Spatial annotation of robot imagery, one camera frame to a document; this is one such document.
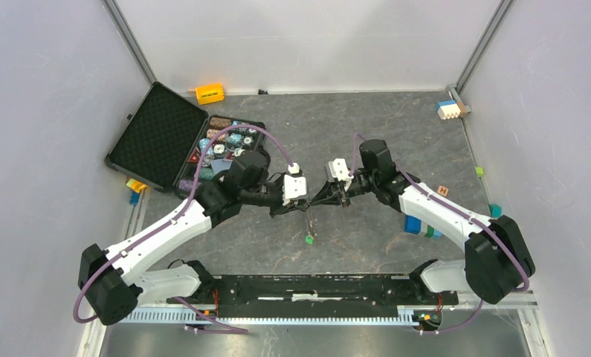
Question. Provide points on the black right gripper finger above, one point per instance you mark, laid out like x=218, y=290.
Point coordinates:
x=326, y=191
x=331, y=200

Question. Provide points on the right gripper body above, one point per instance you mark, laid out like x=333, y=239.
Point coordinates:
x=347, y=186

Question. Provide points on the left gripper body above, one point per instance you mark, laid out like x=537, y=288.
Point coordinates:
x=284, y=202

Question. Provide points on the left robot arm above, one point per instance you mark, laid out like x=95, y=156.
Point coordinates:
x=116, y=280

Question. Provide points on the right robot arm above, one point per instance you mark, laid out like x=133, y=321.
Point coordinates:
x=496, y=259

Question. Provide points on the blue green toy block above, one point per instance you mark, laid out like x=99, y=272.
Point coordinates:
x=416, y=226

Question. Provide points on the small wooden block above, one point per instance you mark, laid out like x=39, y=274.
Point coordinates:
x=443, y=191

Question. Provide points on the yellow toy block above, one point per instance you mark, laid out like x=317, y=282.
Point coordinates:
x=208, y=94

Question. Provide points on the blue white toy block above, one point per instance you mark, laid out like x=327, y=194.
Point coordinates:
x=448, y=109

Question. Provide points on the black poker chip case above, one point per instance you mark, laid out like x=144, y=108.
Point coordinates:
x=168, y=139

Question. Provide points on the yellow blue blocks at left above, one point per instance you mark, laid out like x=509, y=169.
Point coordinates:
x=136, y=187

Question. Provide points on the small teal cube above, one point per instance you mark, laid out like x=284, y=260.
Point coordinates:
x=495, y=210

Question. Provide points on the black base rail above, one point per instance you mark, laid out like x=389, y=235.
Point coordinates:
x=314, y=296

